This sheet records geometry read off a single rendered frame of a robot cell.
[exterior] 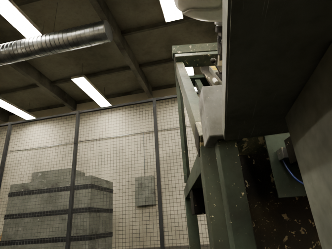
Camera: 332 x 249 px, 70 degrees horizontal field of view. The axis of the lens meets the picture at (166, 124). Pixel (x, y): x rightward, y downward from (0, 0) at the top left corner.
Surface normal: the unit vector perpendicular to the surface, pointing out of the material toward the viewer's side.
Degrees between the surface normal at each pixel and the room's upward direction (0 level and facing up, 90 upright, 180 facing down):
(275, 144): 90
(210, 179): 90
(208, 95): 90
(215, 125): 90
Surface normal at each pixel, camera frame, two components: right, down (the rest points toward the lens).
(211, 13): -0.18, 0.97
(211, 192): -0.02, -0.38
